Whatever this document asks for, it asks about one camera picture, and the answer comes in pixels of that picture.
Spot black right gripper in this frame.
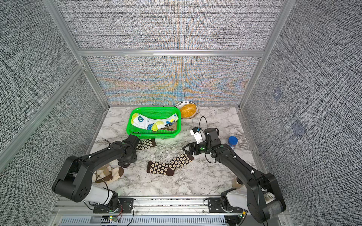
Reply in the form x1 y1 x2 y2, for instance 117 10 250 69
182 140 213 156

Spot brown daisy sock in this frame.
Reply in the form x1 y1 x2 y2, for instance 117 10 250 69
146 153 194 176
136 138 156 150

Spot white sock blue yellow patches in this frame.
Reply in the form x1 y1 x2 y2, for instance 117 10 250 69
131 113 179 132

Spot brown checkered argyle sock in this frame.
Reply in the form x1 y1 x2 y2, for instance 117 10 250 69
163 122 177 131

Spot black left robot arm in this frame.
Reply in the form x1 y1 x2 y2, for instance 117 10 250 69
52 135 140 205

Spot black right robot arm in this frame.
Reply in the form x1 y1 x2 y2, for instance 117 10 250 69
183 127 287 223

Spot green plastic basket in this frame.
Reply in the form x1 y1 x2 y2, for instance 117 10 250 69
126 107 182 139

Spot orange fruit in bowl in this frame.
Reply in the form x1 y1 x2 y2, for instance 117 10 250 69
180 104 197 118

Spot blue lid jar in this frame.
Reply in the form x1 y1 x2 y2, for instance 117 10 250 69
228 136 238 149

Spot brown beige striped sock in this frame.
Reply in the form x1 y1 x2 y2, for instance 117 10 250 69
92 165 124 183

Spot patterned white bowl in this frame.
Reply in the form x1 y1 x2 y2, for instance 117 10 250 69
174 101 199 119

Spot brown jar black lid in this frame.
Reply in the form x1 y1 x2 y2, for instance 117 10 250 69
232 178 244 189

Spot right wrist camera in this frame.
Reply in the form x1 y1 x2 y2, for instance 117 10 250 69
190 127 204 144

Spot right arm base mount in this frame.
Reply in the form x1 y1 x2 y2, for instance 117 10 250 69
207 186 248 213

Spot aluminium front rail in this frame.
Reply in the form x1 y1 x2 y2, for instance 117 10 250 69
53 195 289 226

